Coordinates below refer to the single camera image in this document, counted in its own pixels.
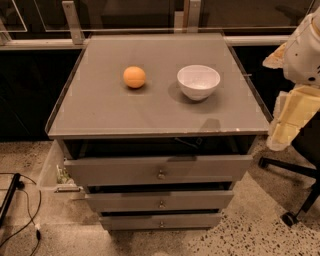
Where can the white bowl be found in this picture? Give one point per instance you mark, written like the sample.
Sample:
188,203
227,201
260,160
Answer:
198,82

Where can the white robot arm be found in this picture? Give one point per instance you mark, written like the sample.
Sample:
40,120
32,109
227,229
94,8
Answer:
299,58

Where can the metal window bracket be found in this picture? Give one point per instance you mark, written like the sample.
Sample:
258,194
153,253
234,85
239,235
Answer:
193,15
73,22

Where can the grey drawer cabinet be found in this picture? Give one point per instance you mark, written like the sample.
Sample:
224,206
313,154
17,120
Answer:
99,116

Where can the orange ball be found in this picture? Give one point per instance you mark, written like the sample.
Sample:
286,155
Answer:
134,77

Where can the clear plastic bin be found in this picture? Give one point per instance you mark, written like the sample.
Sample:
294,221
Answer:
53,176

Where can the metal window bracket left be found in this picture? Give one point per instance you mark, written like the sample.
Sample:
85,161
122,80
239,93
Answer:
73,22

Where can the black floor stand bar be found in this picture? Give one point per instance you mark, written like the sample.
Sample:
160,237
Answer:
8,197

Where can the grey drawer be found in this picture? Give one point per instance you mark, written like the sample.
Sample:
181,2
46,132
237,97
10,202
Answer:
157,170
166,221
159,201

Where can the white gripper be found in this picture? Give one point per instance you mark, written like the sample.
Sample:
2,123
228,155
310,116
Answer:
302,57

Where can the grey top drawer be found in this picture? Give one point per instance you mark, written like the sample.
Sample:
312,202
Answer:
157,170

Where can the metal window bracket middle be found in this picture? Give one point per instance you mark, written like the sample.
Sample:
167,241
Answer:
193,15

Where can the grey bottom drawer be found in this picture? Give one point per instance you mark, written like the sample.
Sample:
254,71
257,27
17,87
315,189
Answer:
166,221

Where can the black office chair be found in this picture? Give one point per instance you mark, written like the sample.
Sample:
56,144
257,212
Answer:
307,144

